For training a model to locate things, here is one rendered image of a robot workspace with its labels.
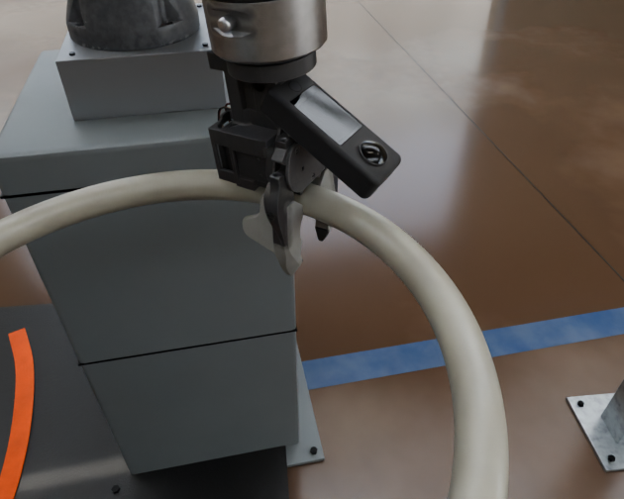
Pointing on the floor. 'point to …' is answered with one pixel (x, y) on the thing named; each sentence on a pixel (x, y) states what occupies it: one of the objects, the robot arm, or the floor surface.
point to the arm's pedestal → (159, 287)
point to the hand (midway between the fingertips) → (312, 249)
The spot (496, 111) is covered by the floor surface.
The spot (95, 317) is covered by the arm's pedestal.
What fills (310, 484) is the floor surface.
